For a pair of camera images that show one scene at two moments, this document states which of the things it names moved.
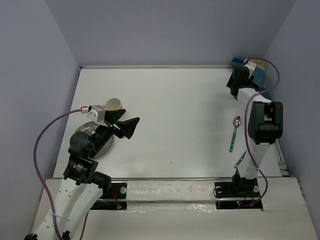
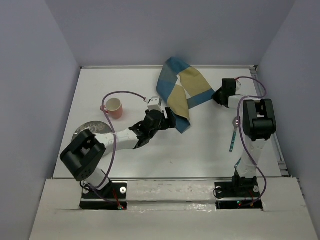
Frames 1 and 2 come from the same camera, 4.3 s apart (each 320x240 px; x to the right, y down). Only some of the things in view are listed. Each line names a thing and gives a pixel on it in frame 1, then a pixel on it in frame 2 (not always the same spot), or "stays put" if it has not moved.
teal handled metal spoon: [236, 122] stays put
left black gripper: [127, 127] to [168, 123]
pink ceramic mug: [113, 104] stays put
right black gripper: [250, 81] to [216, 97]
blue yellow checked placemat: [260, 79] to [199, 90]
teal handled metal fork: [240, 160] stays put
